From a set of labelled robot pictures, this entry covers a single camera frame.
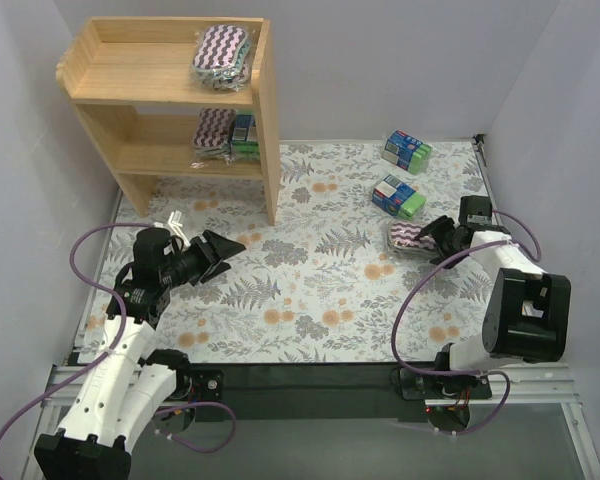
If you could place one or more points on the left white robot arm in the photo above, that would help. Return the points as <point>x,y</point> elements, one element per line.
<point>124,389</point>

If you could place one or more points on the pink wavy sponge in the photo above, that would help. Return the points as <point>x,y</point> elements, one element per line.
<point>222,60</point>
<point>402,240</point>
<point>212,136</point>

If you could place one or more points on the wooden two-tier shelf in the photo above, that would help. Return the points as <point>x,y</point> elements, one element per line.
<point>117,64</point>

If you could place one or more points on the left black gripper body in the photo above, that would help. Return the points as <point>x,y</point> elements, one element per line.
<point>209,256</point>

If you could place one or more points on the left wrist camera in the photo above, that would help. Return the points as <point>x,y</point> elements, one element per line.
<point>174,224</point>

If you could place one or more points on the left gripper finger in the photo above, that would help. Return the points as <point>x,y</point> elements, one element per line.
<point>216,249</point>
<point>215,271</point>

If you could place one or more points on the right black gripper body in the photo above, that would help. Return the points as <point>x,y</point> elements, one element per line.
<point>444,236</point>

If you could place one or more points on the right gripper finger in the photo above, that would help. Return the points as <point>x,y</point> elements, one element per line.
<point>439,231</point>
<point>443,253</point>

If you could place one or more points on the blue green sponge pack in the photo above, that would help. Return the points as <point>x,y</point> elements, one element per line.
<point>244,141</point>
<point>397,198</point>
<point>406,152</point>

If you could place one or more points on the floral patterned table mat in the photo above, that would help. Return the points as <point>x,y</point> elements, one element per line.
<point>320,283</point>

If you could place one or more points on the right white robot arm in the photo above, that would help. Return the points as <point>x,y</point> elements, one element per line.
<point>526,318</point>

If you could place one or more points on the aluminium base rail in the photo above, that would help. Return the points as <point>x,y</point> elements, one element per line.
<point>530,384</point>

